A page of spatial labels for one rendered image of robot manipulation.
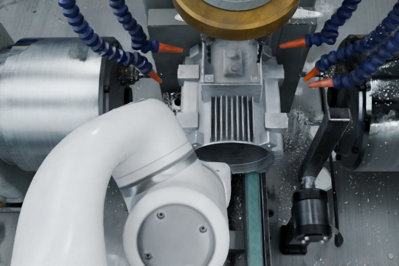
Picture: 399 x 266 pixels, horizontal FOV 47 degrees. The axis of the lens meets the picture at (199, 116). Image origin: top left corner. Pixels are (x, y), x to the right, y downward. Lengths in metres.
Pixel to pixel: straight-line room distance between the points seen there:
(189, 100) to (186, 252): 0.50
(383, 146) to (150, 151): 0.50
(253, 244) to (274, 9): 0.47
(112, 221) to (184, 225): 0.70
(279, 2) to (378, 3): 0.78
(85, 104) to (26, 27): 0.63
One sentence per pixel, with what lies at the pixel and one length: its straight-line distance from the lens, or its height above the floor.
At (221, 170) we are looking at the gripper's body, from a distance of 0.55.
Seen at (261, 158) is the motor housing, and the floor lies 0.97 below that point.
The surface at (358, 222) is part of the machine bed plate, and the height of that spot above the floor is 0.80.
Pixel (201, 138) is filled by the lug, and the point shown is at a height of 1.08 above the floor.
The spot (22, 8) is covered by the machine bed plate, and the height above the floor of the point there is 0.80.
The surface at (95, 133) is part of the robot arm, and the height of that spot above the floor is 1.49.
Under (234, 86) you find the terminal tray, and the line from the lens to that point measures 0.76.
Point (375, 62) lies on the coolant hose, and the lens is 0.65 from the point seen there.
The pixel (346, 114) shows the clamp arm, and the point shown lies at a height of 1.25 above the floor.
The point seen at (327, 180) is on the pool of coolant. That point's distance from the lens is 1.08.
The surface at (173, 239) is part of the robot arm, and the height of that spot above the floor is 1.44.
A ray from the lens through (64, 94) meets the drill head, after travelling 0.77.
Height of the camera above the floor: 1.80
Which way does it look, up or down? 63 degrees down
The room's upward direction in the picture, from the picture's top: 4 degrees counter-clockwise
